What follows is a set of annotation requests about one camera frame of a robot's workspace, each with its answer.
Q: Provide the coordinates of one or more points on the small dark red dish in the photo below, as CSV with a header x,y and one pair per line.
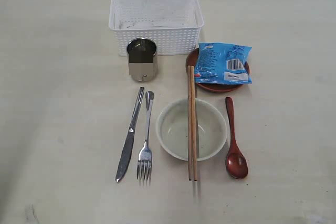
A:
x,y
191,60

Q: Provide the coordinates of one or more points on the blue snack packet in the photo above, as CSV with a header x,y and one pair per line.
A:
x,y
221,63

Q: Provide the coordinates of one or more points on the steel table fork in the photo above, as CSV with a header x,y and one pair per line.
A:
x,y
144,165

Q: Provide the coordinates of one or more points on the cream ceramic bowl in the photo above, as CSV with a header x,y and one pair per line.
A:
x,y
172,131

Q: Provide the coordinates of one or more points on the dark red wooden spoon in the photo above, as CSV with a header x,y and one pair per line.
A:
x,y
236,164

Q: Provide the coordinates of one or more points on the shiny steel cup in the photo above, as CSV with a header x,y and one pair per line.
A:
x,y
142,59

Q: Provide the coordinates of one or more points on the white perforated plastic basket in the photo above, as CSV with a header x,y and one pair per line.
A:
x,y
174,25

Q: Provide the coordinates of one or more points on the brown wooden chopstick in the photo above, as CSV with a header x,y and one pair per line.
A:
x,y
193,123
189,125

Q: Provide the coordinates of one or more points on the steel table knife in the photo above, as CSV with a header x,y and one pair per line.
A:
x,y
129,141

